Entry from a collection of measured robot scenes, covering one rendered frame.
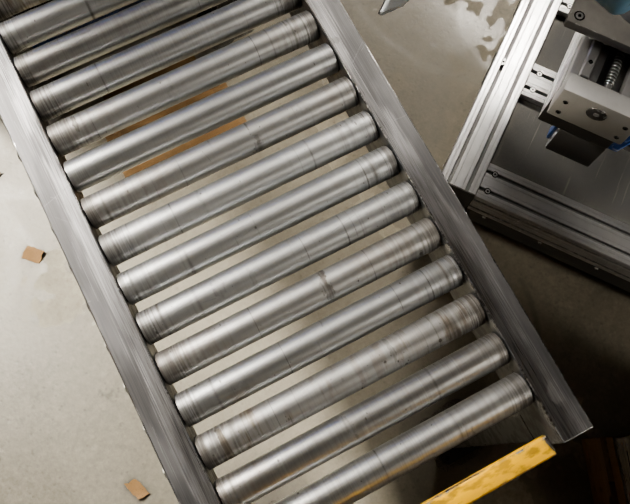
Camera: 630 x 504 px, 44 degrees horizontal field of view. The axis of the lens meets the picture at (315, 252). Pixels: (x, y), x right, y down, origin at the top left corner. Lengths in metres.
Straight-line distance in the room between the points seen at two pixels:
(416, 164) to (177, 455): 0.54
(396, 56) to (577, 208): 0.66
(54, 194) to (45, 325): 0.84
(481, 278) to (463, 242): 0.06
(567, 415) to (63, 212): 0.77
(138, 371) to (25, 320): 0.93
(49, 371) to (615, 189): 1.39
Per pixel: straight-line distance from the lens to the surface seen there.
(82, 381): 1.97
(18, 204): 2.12
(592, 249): 1.86
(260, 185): 1.18
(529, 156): 1.91
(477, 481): 1.11
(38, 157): 1.24
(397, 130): 1.21
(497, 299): 1.16
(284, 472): 1.10
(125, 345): 1.14
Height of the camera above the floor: 1.90
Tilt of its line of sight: 75 degrees down
